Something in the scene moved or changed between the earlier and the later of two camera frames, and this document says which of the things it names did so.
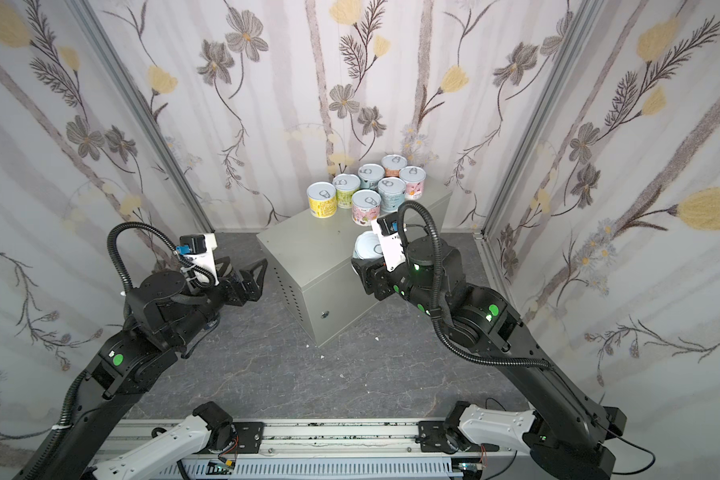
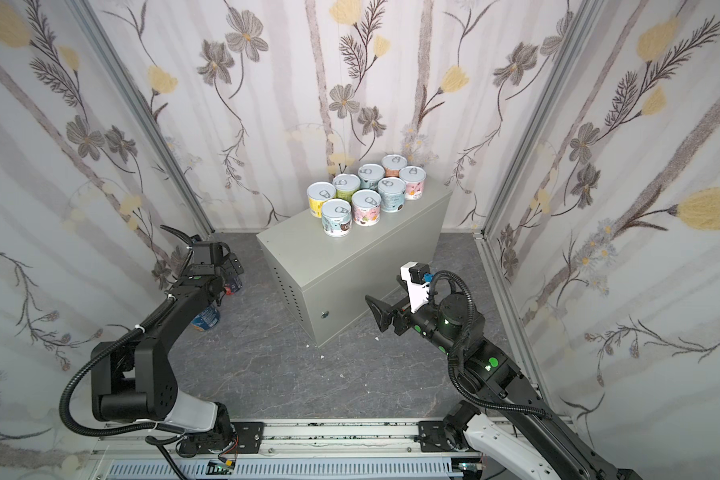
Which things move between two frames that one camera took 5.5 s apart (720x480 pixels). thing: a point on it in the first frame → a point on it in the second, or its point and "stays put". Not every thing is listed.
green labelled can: x=345 y=185 stays put
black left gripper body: x=233 y=284 → x=228 y=271
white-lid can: x=367 y=245 → x=336 y=217
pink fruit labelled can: x=413 y=178 stays put
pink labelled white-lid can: x=366 y=204 stays put
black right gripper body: x=367 y=276 → x=399 y=317
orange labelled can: x=392 y=164 stays put
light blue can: x=392 y=193 stays put
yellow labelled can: x=322 y=199 stays put
